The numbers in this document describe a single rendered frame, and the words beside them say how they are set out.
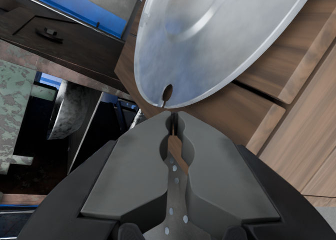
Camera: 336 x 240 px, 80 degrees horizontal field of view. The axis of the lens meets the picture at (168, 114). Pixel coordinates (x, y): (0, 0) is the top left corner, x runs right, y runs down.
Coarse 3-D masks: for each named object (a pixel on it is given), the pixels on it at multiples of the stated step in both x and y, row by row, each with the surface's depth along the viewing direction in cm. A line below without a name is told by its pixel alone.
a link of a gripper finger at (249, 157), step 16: (256, 160) 9; (256, 176) 8; (272, 176) 8; (272, 192) 7; (288, 192) 7; (288, 208) 7; (304, 208) 7; (256, 224) 6; (272, 224) 6; (288, 224) 6; (304, 224) 6; (320, 224) 6
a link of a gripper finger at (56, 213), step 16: (112, 144) 9; (96, 160) 8; (80, 176) 7; (96, 176) 8; (64, 192) 7; (80, 192) 7; (48, 208) 6; (64, 208) 6; (80, 208) 6; (32, 224) 6; (48, 224) 6; (64, 224) 6; (80, 224) 6; (96, 224) 6; (112, 224) 6
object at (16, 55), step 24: (0, 0) 78; (24, 0) 88; (0, 24) 49; (24, 24) 59; (48, 24) 75; (72, 24) 98; (0, 48) 44; (24, 48) 46; (48, 48) 53; (72, 48) 64; (96, 48) 80; (120, 48) 106; (48, 72) 50; (72, 72) 52; (96, 72) 54; (120, 96) 60
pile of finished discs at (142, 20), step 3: (147, 0) 39; (144, 6) 39; (144, 9) 39; (141, 15) 39; (144, 15) 39; (150, 15) 36; (141, 18) 39; (144, 18) 38; (150, 18) 36; (141, 21) 39; (144, 21) 38; (147, 21) 37; (141, 24) 39; (138, 27) 38
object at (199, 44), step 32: (160, 0) 32; (192, 0) 22; (224, 0) 19; (256, 0) 16; (288, 0) 13; (160, 32) 29; (192, 32) 21; (224, 32) 18; (256, 32) 15; (160, 64) 26; (192, 64) 20; (224, 64) 17; (160, 96) 24; (192, 96) 19
